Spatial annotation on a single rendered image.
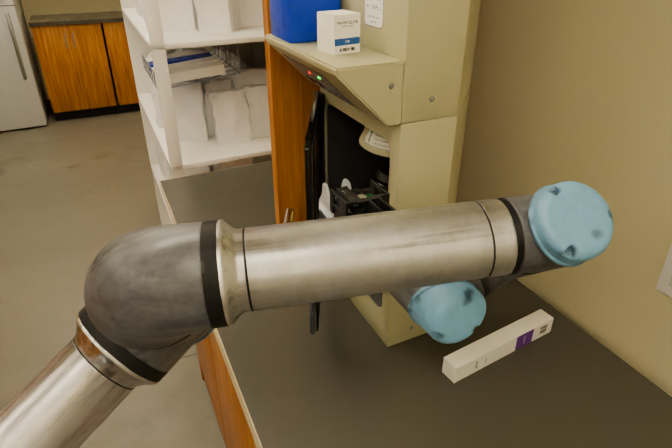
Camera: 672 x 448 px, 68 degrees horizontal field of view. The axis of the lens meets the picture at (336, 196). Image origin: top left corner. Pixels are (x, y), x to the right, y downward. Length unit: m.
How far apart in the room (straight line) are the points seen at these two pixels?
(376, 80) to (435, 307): 0.36
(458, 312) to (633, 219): 0.59
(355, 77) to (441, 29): 0.16
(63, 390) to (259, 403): 0.45
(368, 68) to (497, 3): 0.58
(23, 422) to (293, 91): 0.78
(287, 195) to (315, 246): 0.77
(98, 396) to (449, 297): 0.37
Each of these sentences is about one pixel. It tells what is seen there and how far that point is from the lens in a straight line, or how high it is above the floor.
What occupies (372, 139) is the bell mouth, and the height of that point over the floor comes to 1.34.
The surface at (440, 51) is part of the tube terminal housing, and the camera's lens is 0.82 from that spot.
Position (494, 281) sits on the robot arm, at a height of 1.32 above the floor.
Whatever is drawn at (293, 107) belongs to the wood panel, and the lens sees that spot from 1.13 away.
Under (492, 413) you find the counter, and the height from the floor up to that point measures 0.94.
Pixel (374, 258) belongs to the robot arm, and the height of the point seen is 1.43.
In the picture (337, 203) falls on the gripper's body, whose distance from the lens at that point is 0.72.
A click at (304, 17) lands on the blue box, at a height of 1.55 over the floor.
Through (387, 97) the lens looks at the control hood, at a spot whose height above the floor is 1.46.
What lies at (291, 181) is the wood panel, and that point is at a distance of 1.19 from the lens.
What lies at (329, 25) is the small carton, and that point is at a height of 1.55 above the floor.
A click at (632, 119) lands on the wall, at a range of 1.05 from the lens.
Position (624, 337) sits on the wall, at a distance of 1.19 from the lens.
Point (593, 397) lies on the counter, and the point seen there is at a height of 0.94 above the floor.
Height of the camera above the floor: 1.67
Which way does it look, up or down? 27 degrees down
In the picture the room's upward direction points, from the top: straight up
